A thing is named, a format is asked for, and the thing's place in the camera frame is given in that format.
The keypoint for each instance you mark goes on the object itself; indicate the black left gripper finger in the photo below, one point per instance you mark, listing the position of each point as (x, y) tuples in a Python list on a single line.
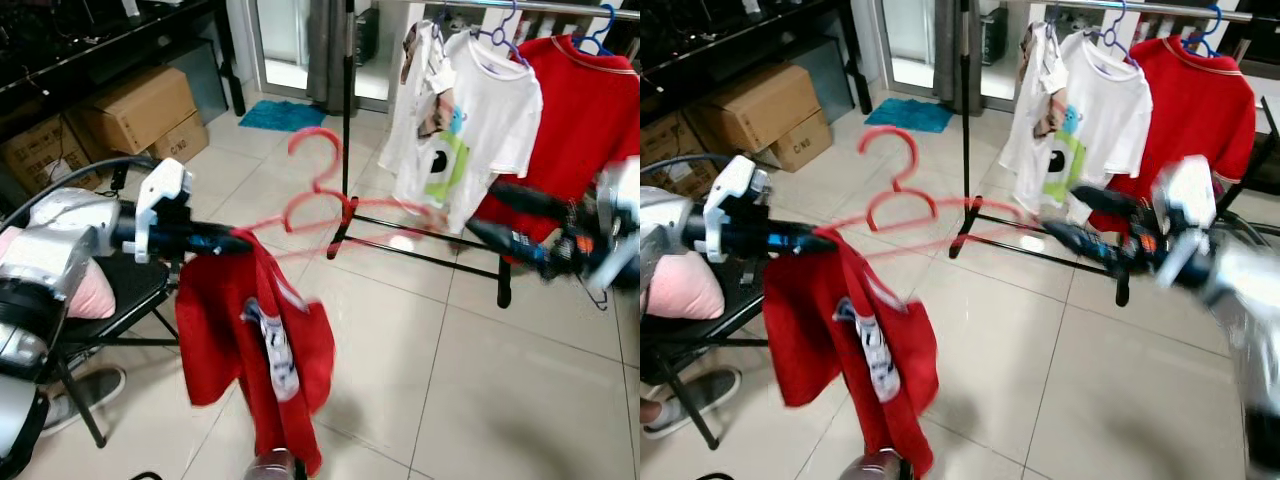
[(225, 234), (228, 248), (818, 248), (815, 234)]

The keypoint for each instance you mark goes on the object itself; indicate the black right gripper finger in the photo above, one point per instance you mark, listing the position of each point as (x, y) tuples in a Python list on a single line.
[(1090, 243), (1110, 200), (510, 245), (530, 200)]

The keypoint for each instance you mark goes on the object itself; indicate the red t-shirt white print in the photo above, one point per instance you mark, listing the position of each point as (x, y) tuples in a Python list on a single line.
[(215, 330), (810, 330)]

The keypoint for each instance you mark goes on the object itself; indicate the red plastic hanger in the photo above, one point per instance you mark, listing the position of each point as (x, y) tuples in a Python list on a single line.
[(910, 150), (338, 150)]

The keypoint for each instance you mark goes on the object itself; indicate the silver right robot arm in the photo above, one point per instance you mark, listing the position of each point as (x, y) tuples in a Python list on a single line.
[(1250, 290)]

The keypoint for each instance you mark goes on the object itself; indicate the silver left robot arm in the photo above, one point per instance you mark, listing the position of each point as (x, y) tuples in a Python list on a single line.
[(50, 260), (665, 220)]

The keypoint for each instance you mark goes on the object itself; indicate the blue plastic hanger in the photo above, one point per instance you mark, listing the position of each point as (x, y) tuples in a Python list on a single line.
[(610, 22), (1218, 24)]

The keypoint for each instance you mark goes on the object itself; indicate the black folding chair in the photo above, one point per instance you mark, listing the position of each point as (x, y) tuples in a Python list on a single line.
[(135, 285), (735, 312)]

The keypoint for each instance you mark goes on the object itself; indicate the white cartoon print t-shirt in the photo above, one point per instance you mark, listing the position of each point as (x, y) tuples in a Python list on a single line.
[(500, 110), (1110, 110)]

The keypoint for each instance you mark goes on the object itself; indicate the plain red t-shirt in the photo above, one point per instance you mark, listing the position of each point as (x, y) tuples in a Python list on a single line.
[(590, 120), (1200, 120)]

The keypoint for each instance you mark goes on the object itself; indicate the pink cushion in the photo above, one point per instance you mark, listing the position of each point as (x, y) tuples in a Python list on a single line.
[(685, 290), (92, 295)]

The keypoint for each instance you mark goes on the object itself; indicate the white patterned shirt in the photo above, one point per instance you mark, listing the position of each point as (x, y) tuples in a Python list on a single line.
[(1025, 130), (410, 120)]

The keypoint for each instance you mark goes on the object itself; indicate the teal floor mat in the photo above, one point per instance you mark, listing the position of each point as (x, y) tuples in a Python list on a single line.
[(280, 117), (905, 115)]

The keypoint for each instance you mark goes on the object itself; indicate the large plain cardboard box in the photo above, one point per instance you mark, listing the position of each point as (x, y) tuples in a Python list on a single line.
[(130, 105), (760, 100)]

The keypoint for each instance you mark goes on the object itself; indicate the grey sneaker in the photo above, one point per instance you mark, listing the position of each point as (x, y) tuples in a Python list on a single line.
[(90, 390), (700, 395)]

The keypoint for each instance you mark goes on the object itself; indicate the white-framed glass door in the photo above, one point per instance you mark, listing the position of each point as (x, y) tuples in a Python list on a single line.
[(905, 40), (280, 40)]

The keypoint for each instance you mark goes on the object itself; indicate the grey curtain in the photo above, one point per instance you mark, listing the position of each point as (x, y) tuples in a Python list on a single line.
[(325, 50), (955, 50)]

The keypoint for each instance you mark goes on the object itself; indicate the black table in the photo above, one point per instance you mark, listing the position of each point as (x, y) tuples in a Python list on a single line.
[(100, 30), (730, 30)]

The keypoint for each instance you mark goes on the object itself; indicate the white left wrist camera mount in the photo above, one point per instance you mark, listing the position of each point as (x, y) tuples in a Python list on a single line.
[(735, 190), (165, 195)]

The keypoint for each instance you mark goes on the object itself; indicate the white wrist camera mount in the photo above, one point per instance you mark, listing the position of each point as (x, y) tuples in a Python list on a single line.
[(618, 190), (165, 195), (1190, 190), (735, 190)]

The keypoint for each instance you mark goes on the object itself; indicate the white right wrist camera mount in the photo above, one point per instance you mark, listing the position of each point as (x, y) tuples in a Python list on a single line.
[(1190, 190), (618, 190)]

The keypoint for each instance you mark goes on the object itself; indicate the black clothes rack silver rail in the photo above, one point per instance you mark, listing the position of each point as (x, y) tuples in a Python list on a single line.
[(967, 100), (348, 100)]

